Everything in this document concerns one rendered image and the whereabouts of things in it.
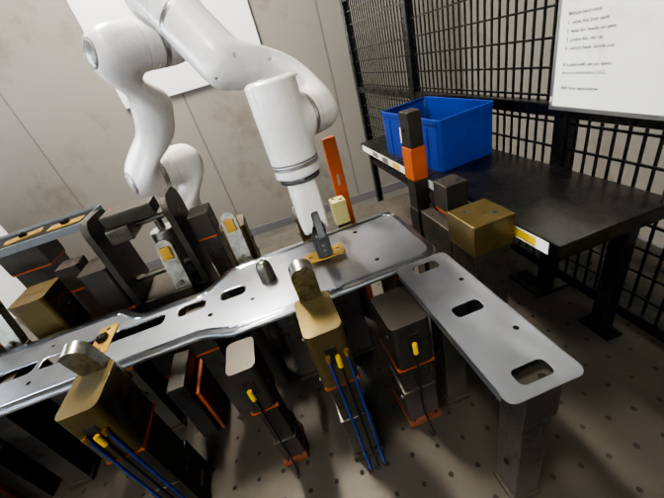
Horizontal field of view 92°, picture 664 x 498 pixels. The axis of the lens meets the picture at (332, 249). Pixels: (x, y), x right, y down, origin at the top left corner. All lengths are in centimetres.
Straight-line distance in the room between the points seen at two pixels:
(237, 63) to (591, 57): 61
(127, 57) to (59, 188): 276
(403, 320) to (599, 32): 58
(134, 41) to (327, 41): 229
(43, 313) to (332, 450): 68
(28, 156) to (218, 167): 143
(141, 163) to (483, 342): 96
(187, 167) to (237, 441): 79
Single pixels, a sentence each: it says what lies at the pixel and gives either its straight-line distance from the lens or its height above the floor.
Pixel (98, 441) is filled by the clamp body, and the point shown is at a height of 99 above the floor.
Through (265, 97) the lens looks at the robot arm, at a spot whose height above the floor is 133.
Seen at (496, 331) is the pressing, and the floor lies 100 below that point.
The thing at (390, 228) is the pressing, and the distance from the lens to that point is 73.
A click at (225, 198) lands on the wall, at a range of 321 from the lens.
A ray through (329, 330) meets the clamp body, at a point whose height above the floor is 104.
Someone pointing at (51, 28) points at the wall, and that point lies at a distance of 331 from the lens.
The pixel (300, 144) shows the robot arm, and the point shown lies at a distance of 55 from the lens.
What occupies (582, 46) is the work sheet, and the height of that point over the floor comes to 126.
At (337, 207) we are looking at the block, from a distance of 76.
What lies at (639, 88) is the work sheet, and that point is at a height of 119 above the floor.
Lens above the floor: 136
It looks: 31 degrees down
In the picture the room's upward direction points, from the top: 17 degrees counter-clockwise
